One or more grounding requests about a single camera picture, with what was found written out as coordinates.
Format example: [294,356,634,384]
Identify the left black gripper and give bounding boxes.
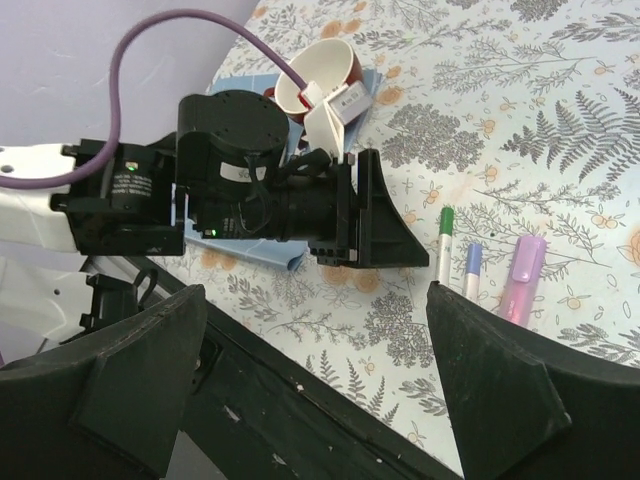
[307,149,430,268]

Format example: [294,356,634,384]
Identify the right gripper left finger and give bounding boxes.
[1,285,207,479]

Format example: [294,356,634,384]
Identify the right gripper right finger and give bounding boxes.
[426,282,639,479]

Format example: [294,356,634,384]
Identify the white pen green tip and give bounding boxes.
[436,235,453,286]

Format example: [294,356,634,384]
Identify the green pen cap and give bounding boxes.
[439,207,455,237]

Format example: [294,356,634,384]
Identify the white pen blue tip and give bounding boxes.
[463,243,483,303]

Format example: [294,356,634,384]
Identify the blue pen cap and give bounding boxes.
[465,243,483,276]

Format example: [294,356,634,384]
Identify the pink highlighter pen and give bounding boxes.
[498,235,547,327]

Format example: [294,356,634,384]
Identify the pink highlighter cap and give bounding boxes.
[510,235,547,284]

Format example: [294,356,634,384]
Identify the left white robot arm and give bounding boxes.
[1,90,429,269]

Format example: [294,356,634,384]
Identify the white and red mug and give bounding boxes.
[263,38,364,125]

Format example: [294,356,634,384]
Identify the floral tablecloth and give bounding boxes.
[167,1,639,470]

